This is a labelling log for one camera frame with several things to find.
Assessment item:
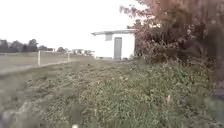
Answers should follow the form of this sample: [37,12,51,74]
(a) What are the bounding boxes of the small white building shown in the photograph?
[90,28,138,61]

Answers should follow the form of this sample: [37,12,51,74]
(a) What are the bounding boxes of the grass verge with weeds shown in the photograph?
[0,58,224,128]

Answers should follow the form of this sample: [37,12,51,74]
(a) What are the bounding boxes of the distant low buildings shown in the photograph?
[64,48,96,56]

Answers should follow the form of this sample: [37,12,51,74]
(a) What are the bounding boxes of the trees with reddish leaves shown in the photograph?
[119,0,224,88]

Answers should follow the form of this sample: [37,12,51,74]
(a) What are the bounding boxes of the flat grass field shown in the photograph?
[0,51,96,73]

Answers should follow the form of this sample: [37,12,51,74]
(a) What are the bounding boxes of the distant row of dark trees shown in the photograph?
[0,38,56,54]

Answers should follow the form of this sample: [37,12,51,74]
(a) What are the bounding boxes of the white post frame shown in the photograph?
[37,49,72,67]

